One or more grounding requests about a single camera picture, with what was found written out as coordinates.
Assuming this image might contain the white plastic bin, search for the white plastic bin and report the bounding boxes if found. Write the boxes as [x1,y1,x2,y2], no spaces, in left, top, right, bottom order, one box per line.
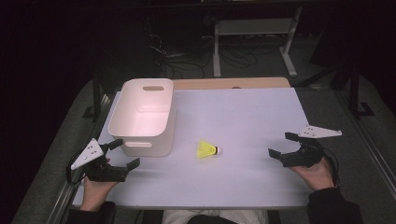
[106,77,176,159]

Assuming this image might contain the white metal desk frame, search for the white metal desk frame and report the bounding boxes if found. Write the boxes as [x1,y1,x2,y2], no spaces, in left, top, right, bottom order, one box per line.
[212,6,304,78]

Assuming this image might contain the black metal stand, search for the black metal stand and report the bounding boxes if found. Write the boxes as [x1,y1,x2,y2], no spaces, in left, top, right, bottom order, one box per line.
[81,69,107,123]
[347,61,376,119]

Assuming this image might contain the white table cover sheet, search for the white table cover sheet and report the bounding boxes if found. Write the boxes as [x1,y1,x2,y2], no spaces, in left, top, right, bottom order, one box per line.
[72,87,314,210]

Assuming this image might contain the person's left hand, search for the person's left hand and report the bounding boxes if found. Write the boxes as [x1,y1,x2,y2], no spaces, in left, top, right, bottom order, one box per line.
[79,158,120,213]

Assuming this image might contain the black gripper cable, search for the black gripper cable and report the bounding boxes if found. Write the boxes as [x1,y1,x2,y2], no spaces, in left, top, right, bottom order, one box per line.
[65,151,87,189]

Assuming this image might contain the person's right hand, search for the person's right hand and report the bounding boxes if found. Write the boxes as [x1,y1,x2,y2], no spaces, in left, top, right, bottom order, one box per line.
[287,156,336,191]

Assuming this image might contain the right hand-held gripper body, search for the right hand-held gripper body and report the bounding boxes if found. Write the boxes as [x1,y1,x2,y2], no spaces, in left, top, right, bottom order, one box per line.
[279,124,343,169]

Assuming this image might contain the person's light trousers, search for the person's light trousers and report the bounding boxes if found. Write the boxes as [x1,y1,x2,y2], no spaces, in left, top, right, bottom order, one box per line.
[161,209,269,224]

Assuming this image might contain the yellow shuttlecock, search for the yellow shuttlecock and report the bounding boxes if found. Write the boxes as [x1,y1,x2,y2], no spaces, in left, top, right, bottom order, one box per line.
[196,139,223,160]

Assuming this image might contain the black cables on floor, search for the black cables on floor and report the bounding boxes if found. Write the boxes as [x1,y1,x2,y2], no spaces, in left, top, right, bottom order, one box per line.
[144,13,207,79]

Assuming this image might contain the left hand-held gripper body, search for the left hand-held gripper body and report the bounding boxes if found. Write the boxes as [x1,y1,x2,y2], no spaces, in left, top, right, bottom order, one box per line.
[70,137,129,183]

